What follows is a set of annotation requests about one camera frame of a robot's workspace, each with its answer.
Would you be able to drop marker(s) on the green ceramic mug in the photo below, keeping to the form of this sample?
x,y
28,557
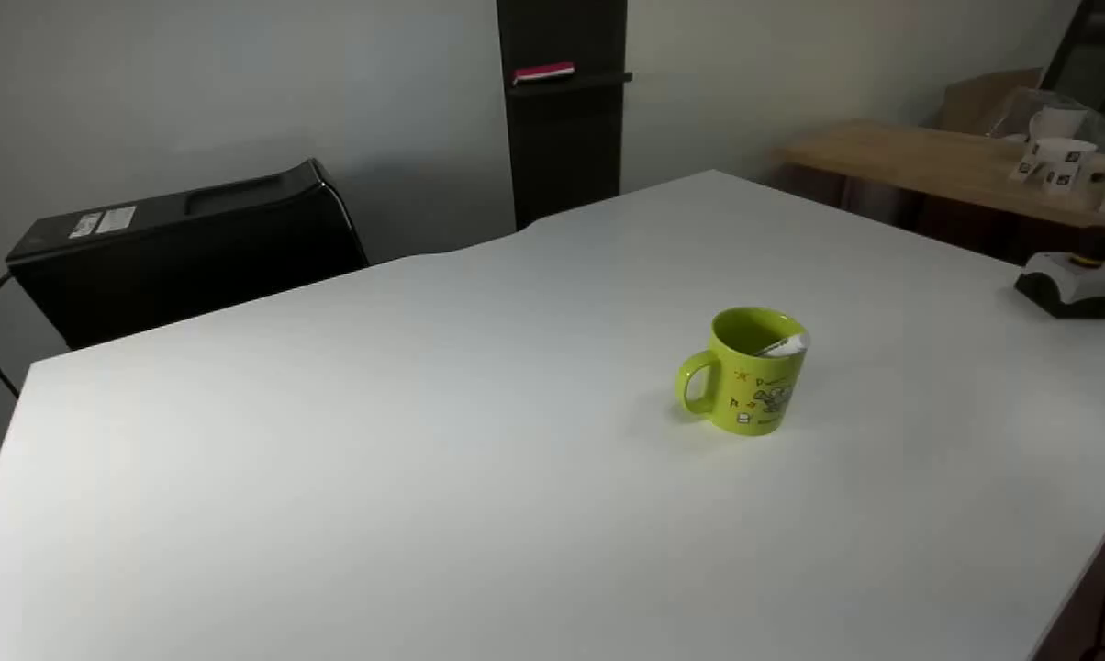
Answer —
x,y
745,376

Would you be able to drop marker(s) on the black shelf cabinet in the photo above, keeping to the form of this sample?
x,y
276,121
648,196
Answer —
x,y
564,133

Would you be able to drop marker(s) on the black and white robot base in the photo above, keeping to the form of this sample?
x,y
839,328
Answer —
x,y
1062,284

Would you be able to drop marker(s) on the white patterned mug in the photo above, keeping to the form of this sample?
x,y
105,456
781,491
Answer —
x,y
1053,162

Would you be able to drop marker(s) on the cardboard box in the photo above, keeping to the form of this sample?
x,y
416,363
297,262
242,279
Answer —
x,y
975,104

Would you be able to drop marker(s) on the wooden side table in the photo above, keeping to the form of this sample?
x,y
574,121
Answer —
x,y
956,167

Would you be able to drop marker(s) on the black computer tower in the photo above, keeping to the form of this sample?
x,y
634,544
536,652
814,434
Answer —
x,y
133,265

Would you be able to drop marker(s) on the pink book on shelf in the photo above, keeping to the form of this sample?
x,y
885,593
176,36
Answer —
x,y
542,71

